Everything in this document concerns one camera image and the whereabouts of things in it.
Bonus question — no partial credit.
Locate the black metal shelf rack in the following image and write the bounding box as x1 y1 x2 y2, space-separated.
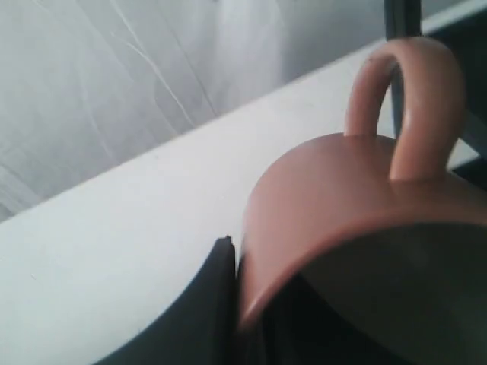
384 1 486 182

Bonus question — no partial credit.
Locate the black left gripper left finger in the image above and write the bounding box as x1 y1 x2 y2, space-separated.
98 236 237 364

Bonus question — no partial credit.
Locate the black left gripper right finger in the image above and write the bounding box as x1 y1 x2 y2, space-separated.
243 265 486 364

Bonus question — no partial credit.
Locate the pink ceramic mug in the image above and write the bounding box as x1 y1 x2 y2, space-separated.
237 43 486 364

